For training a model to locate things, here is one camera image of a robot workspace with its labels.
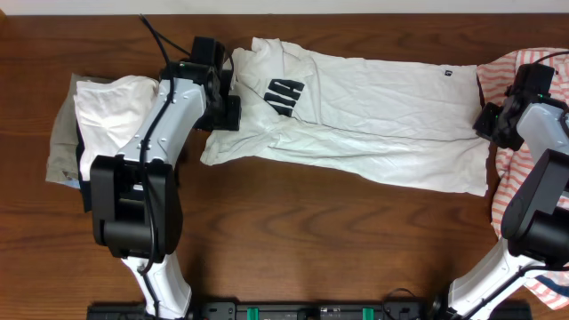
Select white t-shirt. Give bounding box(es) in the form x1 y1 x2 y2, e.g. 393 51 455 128
201 37 489 196

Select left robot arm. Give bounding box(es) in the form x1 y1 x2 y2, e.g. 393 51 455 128
87 61 241 319

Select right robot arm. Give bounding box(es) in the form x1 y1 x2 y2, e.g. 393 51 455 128
433 98 568 319

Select red white striped shirt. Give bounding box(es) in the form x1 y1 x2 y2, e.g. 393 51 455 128
477 48 568 310

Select folded white shirt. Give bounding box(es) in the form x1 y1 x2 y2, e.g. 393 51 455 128
74 76 159 181

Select folded black garment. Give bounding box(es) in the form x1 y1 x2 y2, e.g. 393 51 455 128
75 124 94 213

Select folded olive garment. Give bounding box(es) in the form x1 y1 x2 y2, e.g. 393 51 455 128
45 74 110 184

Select light blue folded garment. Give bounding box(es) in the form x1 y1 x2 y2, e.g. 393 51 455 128
60 179 80 189

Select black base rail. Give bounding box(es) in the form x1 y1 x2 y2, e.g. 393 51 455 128
86 297 533 320

